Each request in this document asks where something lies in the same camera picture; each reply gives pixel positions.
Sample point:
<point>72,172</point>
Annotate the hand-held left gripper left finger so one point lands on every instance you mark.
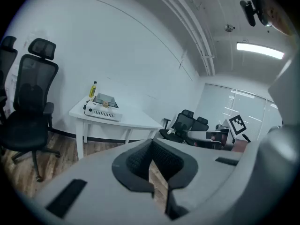
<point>98,172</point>

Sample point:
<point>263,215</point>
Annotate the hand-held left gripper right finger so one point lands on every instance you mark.
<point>206,163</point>

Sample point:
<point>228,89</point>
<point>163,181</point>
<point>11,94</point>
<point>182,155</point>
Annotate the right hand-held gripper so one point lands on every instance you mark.
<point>236,125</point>

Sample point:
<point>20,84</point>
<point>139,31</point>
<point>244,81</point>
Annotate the white induction cooktop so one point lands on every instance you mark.
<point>103,114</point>

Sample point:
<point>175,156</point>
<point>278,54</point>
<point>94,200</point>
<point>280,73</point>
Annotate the person's right forearm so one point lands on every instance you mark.
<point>240,146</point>

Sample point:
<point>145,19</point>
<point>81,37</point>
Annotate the black mesh office chair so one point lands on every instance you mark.
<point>30,125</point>
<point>178,125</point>
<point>200,125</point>
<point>7,55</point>

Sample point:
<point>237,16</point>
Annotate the small white object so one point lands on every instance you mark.
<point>170,131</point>

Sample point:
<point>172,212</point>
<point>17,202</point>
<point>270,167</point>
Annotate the white table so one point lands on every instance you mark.
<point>138,119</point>

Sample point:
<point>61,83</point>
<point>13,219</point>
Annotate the yellow bottle black cap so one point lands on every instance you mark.
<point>92,90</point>

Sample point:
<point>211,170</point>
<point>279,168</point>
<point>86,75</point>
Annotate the white ceiling pipes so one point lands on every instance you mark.
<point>197,32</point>

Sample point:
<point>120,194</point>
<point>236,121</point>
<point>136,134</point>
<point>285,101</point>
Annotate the ceiling light panel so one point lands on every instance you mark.
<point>260,50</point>

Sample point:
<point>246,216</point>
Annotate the ceiling smoke detector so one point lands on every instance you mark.
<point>229,27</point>

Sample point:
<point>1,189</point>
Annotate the person's eyeglasses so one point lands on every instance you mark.
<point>266,20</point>

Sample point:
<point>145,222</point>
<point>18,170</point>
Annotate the person's head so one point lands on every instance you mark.
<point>279,13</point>

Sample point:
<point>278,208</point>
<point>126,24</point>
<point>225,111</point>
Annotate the black head-mounted camera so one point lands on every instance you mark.
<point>248,13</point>

